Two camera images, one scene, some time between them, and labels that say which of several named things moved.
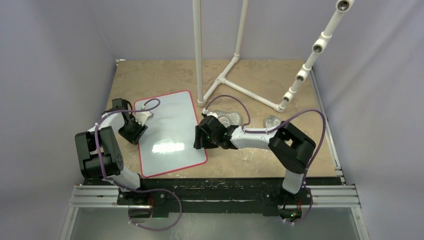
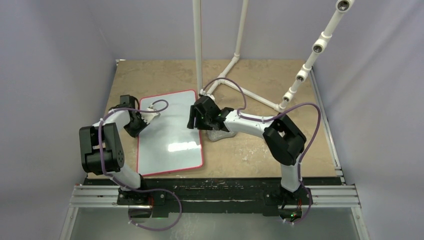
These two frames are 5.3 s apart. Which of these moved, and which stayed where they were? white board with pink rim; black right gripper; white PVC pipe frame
Moved: black right gripper
Stayed: white PVC pipe frame; white board with pink rim
